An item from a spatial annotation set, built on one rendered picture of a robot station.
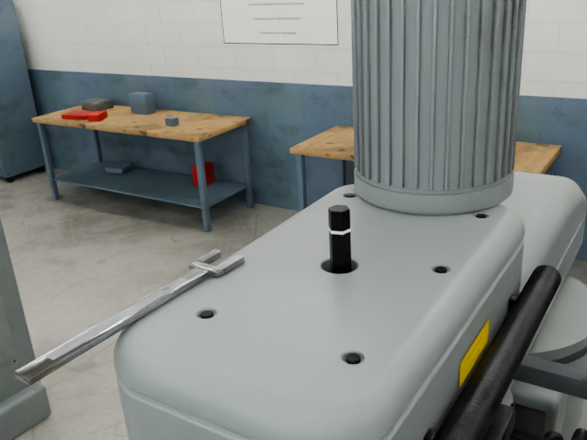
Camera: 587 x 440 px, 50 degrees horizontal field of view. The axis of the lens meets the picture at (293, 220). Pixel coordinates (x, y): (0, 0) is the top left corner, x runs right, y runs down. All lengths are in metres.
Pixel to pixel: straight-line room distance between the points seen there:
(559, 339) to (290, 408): 0.78
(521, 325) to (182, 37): 5.84
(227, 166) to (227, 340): 5.84
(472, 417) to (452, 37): 0.38
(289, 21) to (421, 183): 4.91
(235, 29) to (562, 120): 2.89
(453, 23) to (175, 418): 0.47
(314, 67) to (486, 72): 4.84
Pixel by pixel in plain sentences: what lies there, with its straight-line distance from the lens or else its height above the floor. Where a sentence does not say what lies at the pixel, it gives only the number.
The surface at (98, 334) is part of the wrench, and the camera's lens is 0.55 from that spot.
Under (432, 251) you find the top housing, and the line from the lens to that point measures 0.66.
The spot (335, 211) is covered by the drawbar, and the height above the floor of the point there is 1.95.
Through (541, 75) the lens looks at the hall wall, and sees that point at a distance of 4.87.
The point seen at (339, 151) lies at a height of 0.88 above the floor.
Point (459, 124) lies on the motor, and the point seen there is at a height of 2.00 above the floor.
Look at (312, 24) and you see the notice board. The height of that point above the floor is 1.70.
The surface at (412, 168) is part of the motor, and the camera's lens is 0.74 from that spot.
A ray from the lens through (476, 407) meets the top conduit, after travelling 0.59.
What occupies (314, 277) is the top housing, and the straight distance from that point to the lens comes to 0.61.
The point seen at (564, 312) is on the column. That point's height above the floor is 1.56.
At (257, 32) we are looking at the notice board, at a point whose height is 1.63.
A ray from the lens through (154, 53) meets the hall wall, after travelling 6.67.
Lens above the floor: 2.17
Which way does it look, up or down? 22 degrees down
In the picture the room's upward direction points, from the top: 4 degrees counter-clockwise
